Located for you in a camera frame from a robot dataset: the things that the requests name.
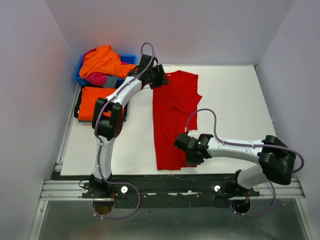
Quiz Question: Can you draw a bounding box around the red t shirt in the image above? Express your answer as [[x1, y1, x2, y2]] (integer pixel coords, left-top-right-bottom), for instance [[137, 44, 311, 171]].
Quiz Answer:
[[152, 70, 202, 171]]

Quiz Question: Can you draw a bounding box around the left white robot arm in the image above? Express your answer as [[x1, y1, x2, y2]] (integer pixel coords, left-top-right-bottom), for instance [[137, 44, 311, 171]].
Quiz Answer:
[[87, 54, 169, 198]]

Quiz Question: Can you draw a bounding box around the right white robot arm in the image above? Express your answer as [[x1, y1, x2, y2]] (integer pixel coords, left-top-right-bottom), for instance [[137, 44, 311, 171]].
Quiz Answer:
[[173, 132, 296, 198]]

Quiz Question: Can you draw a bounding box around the black tray under stack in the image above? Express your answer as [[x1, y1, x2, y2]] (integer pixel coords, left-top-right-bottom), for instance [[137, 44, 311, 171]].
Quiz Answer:
[[73, 85, 132, 124]]

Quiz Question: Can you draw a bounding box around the blue plastic bin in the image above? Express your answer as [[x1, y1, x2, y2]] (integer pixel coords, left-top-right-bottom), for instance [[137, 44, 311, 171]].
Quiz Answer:
[[73, 52, 138, 89]]

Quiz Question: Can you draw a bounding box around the grey crumpled garment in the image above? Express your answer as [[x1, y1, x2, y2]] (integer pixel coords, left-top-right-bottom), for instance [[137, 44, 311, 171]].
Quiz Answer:
[[101, 75, 119, 89]]

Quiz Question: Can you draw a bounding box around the crumpled orange t shirt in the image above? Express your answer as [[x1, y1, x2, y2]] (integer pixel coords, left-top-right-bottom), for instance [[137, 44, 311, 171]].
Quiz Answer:
[[79, 45, 136, 80]]

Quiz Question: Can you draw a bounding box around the folded orange t shirt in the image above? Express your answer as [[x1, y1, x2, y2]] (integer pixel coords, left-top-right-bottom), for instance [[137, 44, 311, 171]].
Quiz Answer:
[[77, 86, 128, 122]]

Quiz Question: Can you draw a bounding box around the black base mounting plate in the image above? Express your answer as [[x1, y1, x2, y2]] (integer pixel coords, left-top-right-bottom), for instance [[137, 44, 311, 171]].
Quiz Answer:
[[82, 173, 262, 209]]

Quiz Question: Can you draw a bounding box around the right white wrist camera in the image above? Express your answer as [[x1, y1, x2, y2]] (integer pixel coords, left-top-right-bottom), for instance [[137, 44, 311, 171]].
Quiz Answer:
[[187, 129, 200, 139]]

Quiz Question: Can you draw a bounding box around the aluminium extrusion rail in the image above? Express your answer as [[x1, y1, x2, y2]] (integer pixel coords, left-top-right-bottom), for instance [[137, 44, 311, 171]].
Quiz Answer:
[[39, 180, 83, 201]]

